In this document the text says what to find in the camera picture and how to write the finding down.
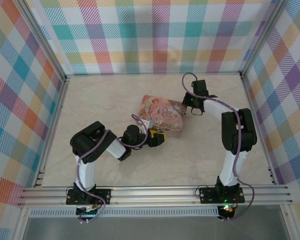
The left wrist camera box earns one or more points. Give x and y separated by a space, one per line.
146 124

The aluminium frame post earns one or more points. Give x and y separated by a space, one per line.
44 41
262 37

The grey metal panel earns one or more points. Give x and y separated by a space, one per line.
152 230

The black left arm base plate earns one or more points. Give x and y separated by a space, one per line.
103 196

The wide aluminium mounting rail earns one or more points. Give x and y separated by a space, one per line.
152 196

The thin aluminium edge strip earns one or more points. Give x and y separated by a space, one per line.
152 74

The pink fairy picture tin box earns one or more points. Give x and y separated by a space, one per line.
165 112

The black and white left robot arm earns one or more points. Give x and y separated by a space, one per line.
90 140

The aluminium table edge rail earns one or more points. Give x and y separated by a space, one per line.
57 112
252 105

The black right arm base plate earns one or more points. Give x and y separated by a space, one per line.
207 195

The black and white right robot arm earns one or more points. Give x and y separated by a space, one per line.
240 125

